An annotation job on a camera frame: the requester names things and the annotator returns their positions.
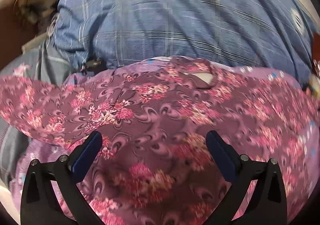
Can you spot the grey striped pillow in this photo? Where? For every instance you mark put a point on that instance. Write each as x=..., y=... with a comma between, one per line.
x=43, y=63

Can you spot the blue plaid quilt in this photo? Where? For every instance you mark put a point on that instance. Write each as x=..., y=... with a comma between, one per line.
x=261, y=33

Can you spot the lilac floral bed sheet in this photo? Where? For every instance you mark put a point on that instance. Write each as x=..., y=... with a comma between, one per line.
x=27, y=164

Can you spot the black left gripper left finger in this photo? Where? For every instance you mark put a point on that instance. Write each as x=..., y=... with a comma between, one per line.
x=39, y=204

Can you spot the maroon floral patterned garment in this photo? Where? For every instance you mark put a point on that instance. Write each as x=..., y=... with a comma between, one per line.
x=155, y=115

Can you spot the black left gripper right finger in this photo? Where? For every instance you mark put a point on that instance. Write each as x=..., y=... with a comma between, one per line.
x=257, y=193

